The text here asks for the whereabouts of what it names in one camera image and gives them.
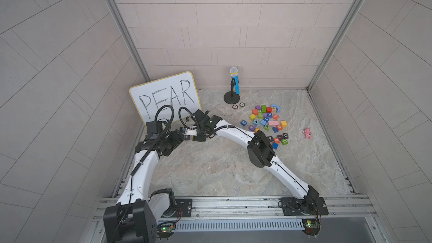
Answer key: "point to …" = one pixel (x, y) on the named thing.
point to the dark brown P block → (187, 137)
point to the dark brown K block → (270, 138)
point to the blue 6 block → (243, 122)
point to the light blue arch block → (278, 108)
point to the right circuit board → (312, 227)
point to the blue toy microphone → (234, 72)
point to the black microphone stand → (232, 97)
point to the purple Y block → (252, 127)
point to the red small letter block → (277, 140)
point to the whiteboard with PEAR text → (177, 91)
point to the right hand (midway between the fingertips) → (194, 133)
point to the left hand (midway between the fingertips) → (183, 136)
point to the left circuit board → (165, 229)
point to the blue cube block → (275, 145)
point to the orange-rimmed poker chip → (235, 107)
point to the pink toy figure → (307, 133)
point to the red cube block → (269, 109)
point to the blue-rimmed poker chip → (242, 104)
